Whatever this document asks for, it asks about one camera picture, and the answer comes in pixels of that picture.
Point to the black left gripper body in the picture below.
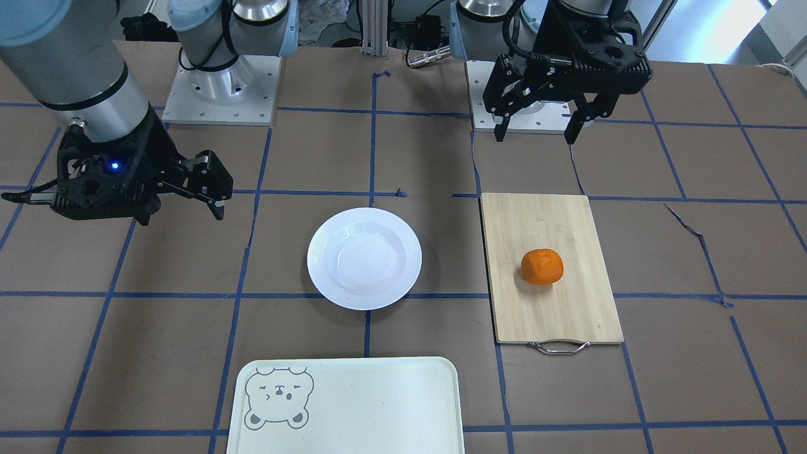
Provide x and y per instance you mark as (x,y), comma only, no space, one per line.
(553,39)

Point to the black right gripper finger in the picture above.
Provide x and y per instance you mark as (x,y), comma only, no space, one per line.
(203,177)

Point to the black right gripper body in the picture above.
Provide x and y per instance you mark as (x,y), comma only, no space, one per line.
(153,153)

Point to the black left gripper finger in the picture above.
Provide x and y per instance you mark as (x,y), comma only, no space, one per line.
(510,90)
(602,106)

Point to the orange fruit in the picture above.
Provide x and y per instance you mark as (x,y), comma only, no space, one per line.
(542,267)

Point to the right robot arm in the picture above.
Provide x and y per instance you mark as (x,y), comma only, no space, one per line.
(62,53)

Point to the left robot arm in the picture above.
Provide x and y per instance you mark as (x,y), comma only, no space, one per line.
(483,30)

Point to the cream bear tray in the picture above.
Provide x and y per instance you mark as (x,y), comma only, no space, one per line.
(348,405)

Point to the black power adapter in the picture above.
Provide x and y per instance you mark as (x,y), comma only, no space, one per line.
(427,32)

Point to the white round plate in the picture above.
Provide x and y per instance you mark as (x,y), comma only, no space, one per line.
(364,258)

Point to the white crumpled cloth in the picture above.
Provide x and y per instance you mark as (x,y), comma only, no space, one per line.
(315,16)

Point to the bamboo cutting board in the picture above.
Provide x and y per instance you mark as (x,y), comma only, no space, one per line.
(564,317)

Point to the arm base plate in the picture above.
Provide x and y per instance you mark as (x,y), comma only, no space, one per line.
(547,118)
(243,94)

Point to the silver cable connector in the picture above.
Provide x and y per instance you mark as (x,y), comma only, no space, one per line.
(427,58)

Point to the aluminium profile post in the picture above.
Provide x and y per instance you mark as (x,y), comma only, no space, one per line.
(374,27)

